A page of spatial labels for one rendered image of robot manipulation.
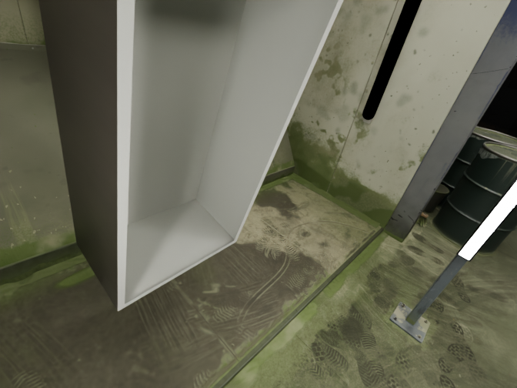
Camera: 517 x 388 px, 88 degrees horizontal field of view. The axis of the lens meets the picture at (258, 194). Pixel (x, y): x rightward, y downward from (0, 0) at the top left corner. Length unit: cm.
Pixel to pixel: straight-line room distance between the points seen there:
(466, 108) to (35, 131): 268
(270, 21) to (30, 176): 146
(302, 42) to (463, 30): 161
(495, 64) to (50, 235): 285
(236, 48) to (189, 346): 135
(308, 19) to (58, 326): 167
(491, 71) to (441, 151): 56
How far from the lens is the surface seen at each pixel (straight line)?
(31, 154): 191
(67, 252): 194
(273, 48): 103
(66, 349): 164
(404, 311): 215
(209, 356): 153
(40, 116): 196
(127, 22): 52
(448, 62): 242
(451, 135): 243
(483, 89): 239
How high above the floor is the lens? 141
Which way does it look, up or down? 32 degrees down
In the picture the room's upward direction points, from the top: 12 degrees clockwise
